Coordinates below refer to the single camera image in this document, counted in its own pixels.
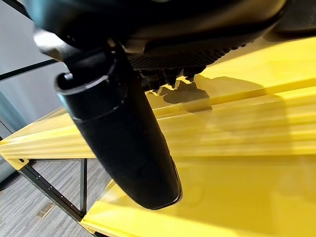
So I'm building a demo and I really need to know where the yellow shelf board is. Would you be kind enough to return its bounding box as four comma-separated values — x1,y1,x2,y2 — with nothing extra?
80,158,316,237
0,34,316,171

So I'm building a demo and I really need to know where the black glass partition bar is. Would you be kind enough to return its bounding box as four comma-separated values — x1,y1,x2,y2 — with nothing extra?
0,58,63,81

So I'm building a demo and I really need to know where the brass floor socket plate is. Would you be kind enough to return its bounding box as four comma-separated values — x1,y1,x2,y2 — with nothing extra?
36,202,55,219

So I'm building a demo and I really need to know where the black metal shelf frame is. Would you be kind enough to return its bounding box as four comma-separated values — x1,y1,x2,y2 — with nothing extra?
17,158,88,222

